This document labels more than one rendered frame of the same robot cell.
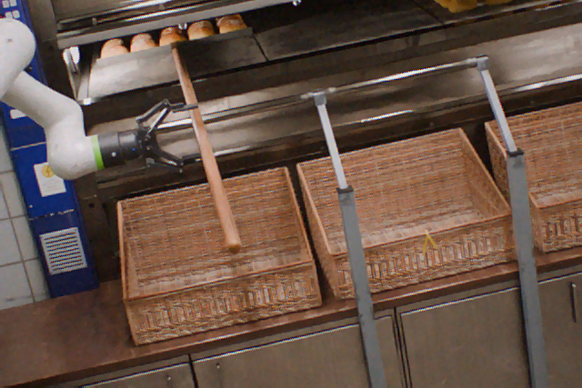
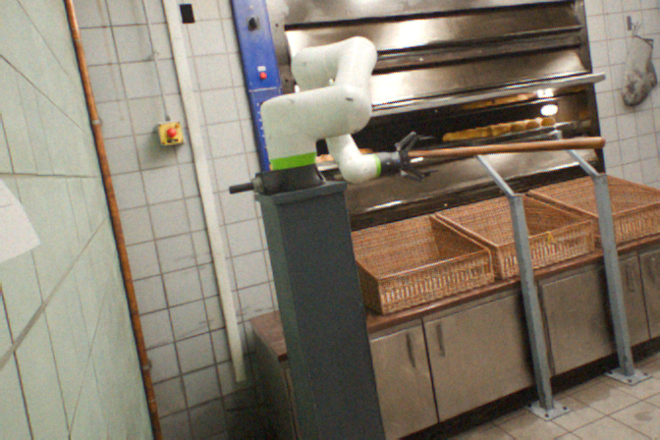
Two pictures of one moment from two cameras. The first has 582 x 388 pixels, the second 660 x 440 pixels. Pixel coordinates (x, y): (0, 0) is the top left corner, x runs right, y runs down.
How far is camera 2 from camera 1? 1.68 m
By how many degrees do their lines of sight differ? 22
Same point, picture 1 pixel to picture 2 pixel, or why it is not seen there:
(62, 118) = (349, 142)
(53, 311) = not seen: hidden behind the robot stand
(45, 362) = not seen: hidden behind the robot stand
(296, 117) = (431, 185)
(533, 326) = (618, 291)
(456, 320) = (572, 290)
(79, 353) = not seen: hidden behind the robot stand
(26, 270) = (271, 288)
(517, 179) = (604, 192)
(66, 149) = (358, 158)
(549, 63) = (556, 157)
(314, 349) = (495, 311)
